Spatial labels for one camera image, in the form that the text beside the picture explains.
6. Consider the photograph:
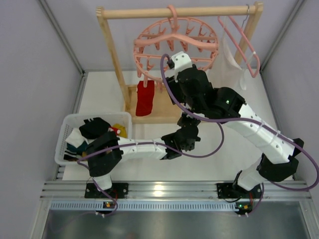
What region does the red santa sock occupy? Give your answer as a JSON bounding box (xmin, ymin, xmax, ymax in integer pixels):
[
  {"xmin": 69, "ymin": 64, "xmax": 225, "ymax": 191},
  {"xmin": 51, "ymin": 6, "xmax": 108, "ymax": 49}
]
[
  {"xmin": 108, "ymin": 126, "xmax": 121, "ymax": 135},
  {"xmin": 136, "ymin": 81, "xmax": 155, "ymax": 117}
]

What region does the pink round clip hanger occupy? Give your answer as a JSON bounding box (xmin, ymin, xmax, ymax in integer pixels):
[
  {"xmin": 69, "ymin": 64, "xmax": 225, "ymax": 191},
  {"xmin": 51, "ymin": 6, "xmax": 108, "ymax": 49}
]
[{"xmin": 133, "ymin": 4, "xmax": 219, "ymax": 87}]

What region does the dark green christmas sock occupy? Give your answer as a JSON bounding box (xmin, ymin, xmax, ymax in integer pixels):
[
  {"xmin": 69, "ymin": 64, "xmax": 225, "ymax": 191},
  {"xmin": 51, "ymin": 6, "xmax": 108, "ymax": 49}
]
[{"xmin": 67, "ymin": 141, "xmax": 88, "ymax": 154}]

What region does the white ankle sock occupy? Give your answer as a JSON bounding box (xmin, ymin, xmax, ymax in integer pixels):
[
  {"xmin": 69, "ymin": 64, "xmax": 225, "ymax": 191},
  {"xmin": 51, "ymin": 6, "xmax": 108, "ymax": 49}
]
[{"xmin": 65, "ymin": 128, "xmax": 88, "ymax": 148}]

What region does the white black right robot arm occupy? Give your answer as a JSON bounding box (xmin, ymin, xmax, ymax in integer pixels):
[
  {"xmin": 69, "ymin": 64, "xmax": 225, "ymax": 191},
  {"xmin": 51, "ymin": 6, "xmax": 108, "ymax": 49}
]
[{"xmin": 160, "ymin": 64, "xmax": 304, "ymax": 193}]

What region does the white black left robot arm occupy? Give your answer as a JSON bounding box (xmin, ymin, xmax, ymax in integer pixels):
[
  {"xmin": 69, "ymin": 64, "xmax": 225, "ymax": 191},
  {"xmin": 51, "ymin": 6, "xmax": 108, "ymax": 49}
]
[{"xmin": 86, "ymin": 114, "xmax": 200, "ymax": 192}]

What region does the pink clothes hanger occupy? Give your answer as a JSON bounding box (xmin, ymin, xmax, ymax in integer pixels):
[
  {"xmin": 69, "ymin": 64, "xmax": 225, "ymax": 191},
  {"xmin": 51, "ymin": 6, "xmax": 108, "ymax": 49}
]
[{"xmin": 218, "ymin": 1, "xmax": 264, "ymax": 78}]

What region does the wooden clothes rack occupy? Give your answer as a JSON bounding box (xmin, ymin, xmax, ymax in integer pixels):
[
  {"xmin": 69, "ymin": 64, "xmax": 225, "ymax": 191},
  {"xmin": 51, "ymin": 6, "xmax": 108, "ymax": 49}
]
[{"xmin": 96, "ymin": 1, "xmax": 264, "ymax": 124}]

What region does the white undershirt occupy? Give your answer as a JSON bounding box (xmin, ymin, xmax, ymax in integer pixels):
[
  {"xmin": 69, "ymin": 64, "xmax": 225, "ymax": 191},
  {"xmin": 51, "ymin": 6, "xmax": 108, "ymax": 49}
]
[{"xmin": 207, "ymin": 17, "xmax": 247, "ymax": 92}]

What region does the yellow sock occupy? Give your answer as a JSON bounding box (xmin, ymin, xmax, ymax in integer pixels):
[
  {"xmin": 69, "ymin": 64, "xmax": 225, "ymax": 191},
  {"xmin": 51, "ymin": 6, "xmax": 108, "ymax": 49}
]
[{"xmin": 112, "ymin": 123, "xmax": 128, "ymax": 138}]

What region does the black white striped sock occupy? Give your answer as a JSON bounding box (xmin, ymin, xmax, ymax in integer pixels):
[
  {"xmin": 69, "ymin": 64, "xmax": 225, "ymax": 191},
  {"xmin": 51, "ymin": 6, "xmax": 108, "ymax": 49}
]
[{"xmin": 63, "ymin": 150, "xmax": 82, "ymax": 161}]

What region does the white plastic laundry basket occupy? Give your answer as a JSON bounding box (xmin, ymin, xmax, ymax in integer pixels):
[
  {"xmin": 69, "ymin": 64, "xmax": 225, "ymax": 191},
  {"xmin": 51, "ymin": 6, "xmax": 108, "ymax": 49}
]
[{"xmin": 54, "ymin": 112, "xmax": 133, "ymax": 165}]

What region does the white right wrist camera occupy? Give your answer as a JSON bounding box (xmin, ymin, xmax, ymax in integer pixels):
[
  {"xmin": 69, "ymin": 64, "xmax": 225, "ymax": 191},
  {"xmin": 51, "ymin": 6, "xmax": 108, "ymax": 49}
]
[{"xmin": 167, "ymin": 51, "xmax": 192, "ymax": 79}]

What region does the aluminium mounting rail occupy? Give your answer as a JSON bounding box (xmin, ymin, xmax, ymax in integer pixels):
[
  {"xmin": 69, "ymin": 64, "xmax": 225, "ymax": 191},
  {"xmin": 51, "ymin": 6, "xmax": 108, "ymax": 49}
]
[{"xmin": 40, "ymin": 181, "xmax": 311, "ymax": 215}]

